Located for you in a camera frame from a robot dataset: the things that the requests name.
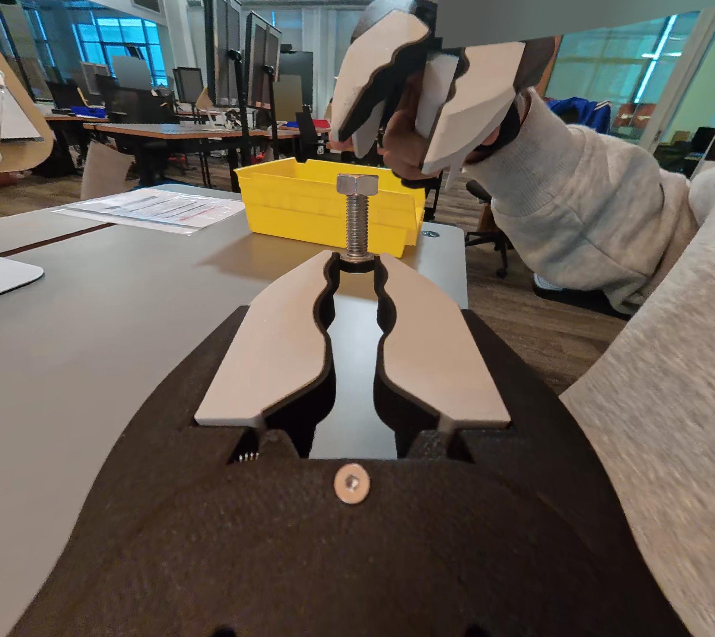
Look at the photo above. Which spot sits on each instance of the instruction sheet on wooden board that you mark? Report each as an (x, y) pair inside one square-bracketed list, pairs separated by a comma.
[(22, 156)]

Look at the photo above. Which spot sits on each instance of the small black monitor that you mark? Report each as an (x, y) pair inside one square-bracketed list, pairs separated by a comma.
[(188, 84)]

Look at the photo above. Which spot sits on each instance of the white cardboard sheet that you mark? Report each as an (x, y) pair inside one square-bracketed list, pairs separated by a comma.
[(106, 173)]

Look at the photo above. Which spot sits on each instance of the person's right forearm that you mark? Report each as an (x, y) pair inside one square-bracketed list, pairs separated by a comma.
[(570, 201)]

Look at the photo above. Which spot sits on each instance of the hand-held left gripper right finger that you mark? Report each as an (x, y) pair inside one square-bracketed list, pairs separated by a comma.
[(441, 363)]

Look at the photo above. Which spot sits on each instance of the wooden-top office table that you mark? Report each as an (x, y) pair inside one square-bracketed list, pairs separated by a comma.
[(167, 129)]

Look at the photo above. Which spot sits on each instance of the dark monitor screen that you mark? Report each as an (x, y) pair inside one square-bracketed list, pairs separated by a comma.
[(299, 64)]

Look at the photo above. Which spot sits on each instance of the grey desk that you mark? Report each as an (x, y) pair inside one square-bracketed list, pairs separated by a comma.
[(139, 313)]

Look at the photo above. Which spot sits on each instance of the steel hex nut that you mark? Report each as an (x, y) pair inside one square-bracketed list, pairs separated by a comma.
[(357, 257)]

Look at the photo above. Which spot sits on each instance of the white document stand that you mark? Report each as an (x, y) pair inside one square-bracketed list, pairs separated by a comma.
[(17, 274)]

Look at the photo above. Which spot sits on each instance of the person's right hand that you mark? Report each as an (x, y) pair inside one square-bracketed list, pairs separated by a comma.
[(402, 139)]

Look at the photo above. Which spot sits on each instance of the blue jacket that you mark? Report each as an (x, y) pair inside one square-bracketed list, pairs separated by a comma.
[(581, 112)]

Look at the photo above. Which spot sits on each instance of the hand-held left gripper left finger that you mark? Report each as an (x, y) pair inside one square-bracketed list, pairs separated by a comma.
[(268, 357)]

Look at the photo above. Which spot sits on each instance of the yellow plastic bin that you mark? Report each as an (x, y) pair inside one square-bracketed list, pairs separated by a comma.
[(290, 212)]

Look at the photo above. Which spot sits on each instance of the black mesh office chair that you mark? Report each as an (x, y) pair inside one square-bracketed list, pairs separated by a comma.
[(581, 301)]

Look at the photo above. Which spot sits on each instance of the steel hex bolt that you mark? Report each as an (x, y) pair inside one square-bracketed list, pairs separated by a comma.
[(357, 223)]

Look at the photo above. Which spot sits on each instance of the laminated paper sheet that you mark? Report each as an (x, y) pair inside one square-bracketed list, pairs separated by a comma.
[(151, 209)]

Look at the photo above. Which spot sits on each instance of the person's grey sweater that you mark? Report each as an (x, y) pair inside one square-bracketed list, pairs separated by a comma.
[(659, 424)]

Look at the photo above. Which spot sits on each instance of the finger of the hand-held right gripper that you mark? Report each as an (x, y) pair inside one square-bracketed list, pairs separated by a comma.
[(486, 89), (368, 56)]

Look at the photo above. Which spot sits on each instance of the black monitor on stand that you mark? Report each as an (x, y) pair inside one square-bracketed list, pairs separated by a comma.
[(222, 44), (262, 61)]

